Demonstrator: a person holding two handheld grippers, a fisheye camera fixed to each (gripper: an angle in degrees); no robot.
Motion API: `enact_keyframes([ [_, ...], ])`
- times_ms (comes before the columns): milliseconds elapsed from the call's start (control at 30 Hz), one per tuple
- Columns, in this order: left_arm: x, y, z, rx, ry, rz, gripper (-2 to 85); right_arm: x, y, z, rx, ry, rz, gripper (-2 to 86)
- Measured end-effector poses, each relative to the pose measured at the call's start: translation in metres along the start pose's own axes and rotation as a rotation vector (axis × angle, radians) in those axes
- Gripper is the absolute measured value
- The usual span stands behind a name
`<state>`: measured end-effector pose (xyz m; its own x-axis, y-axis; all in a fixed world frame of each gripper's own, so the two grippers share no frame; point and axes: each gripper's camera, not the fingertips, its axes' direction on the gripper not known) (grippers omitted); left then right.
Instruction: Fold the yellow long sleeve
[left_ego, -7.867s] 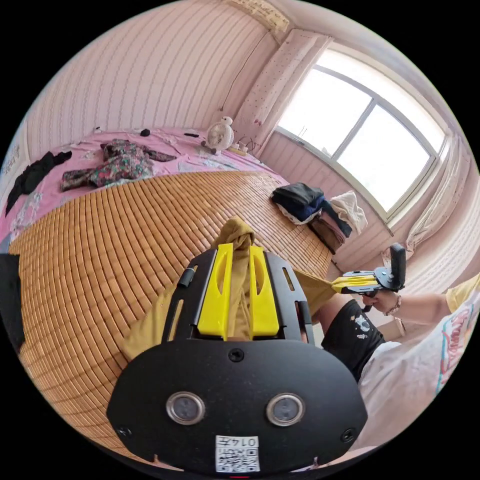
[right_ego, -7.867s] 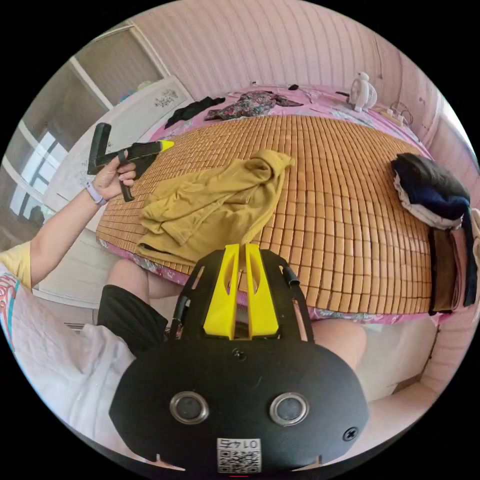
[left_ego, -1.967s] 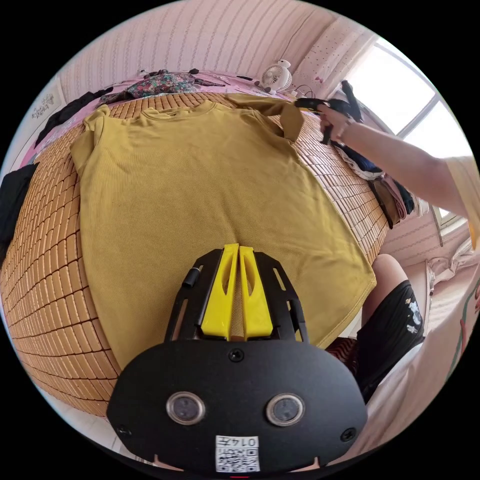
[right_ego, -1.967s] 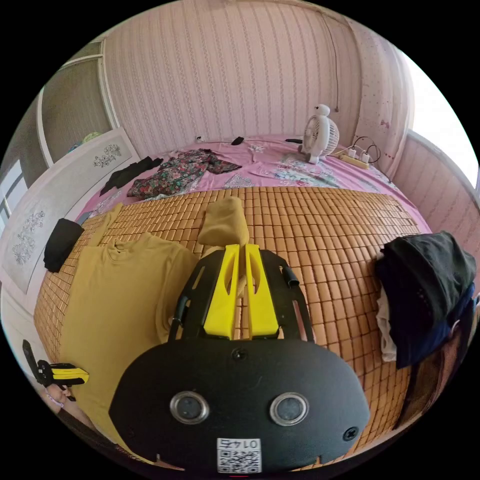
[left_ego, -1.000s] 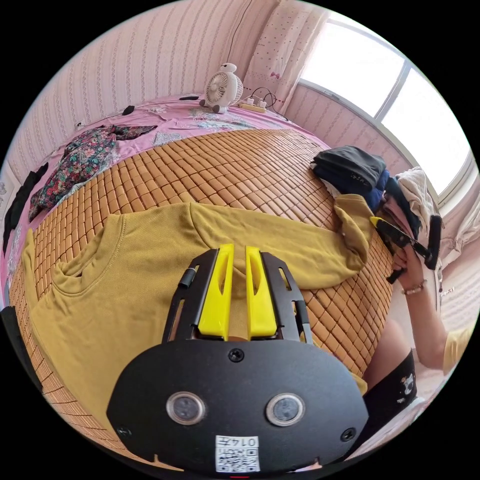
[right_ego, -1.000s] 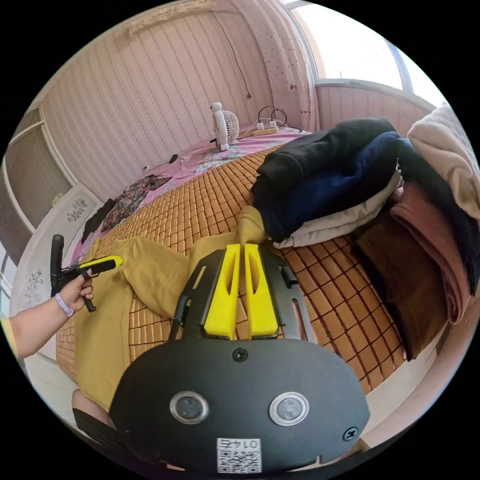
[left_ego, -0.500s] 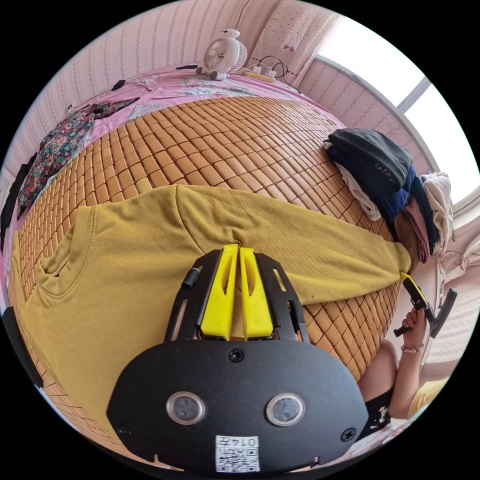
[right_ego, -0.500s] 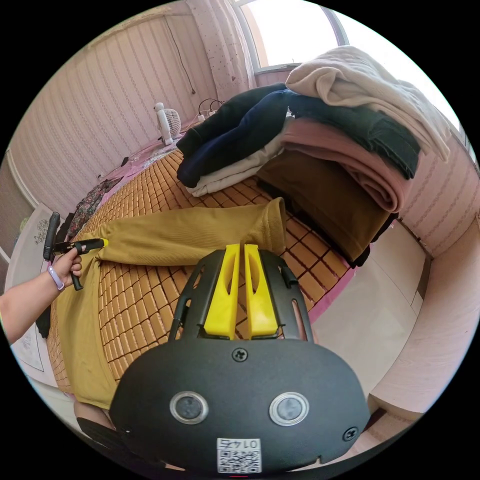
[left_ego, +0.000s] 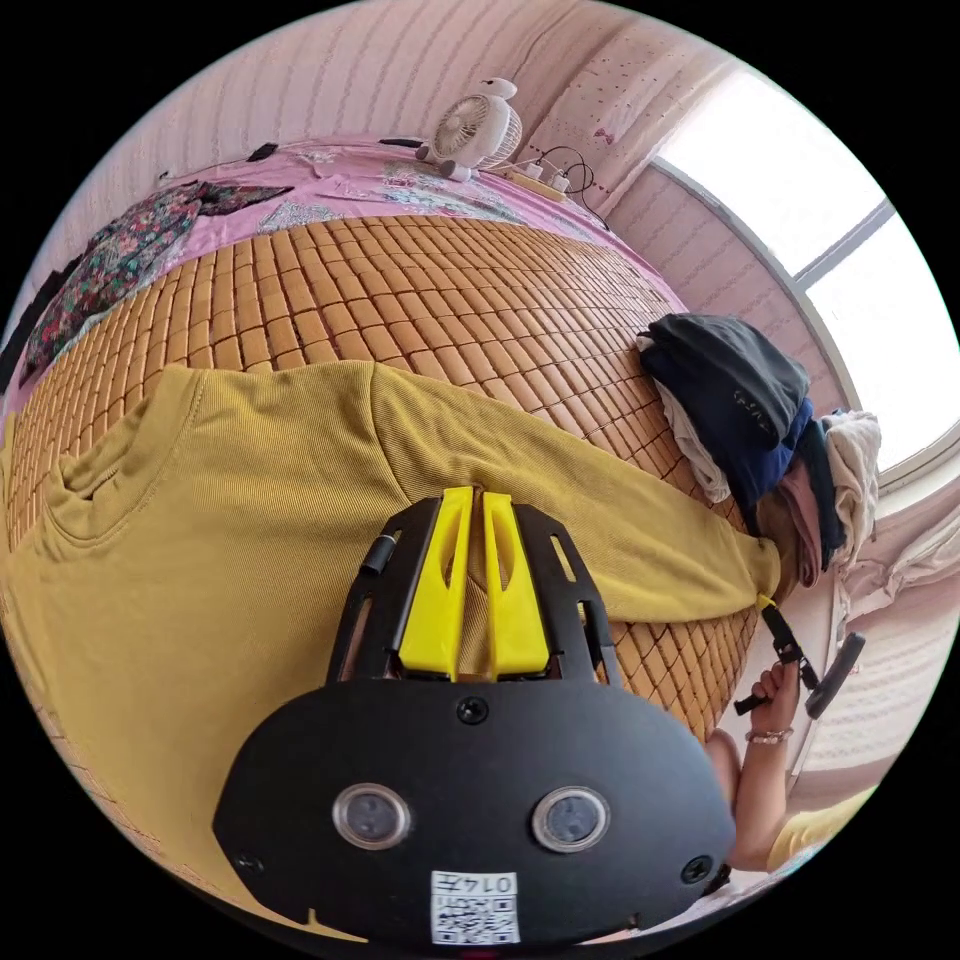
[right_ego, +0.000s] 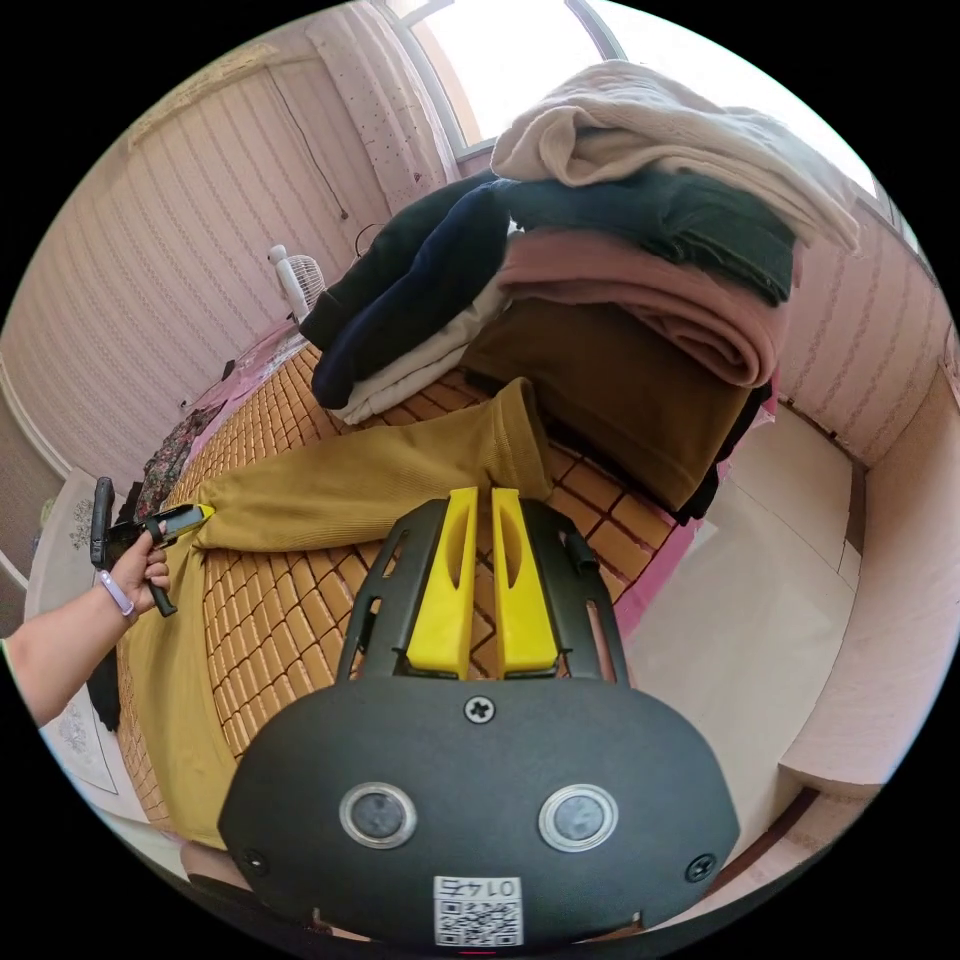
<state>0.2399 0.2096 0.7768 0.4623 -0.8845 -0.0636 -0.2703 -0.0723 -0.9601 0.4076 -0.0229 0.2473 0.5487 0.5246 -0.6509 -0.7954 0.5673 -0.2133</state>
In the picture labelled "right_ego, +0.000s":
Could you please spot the pink dotted curtain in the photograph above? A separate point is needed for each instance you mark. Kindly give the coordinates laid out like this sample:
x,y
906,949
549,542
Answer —
x,y
379,112

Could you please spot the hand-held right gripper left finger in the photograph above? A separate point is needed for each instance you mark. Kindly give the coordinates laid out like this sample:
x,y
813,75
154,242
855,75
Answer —
x,y
448,600

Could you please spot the white fan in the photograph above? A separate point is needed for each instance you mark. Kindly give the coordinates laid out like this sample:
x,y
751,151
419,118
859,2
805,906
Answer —
x,y
298,281

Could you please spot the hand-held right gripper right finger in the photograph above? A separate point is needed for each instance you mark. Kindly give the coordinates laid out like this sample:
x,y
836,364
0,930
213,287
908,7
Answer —
x,y
525,607

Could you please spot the black cloth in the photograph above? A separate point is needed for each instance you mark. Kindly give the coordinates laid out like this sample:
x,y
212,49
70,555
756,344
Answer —
x,y
105,694

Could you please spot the yellow long sleeve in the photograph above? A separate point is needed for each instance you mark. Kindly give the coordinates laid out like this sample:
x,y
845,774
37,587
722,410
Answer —
x,y
337,487

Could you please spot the window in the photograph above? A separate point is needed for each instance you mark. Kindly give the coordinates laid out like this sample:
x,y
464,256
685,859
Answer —
x,y
517,60

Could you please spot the pile of clothes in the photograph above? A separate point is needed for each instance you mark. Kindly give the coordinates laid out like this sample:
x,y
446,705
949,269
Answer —
x,y
637,375

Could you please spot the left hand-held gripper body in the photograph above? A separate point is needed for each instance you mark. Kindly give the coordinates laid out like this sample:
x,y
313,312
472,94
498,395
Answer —
x,y
133,529

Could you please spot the person's left forearm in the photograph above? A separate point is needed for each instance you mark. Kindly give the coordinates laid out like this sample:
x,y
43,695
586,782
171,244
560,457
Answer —
x,y
56,652

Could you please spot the bed with bamboo mat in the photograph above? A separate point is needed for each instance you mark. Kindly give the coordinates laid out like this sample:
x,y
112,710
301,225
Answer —
x,y
300,607

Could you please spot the person's left hand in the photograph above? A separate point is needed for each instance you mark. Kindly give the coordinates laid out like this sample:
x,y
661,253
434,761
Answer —
x,y
137,574

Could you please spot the dark floral garment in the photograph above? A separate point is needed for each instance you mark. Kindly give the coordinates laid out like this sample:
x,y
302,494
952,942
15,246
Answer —
x,y
169,459

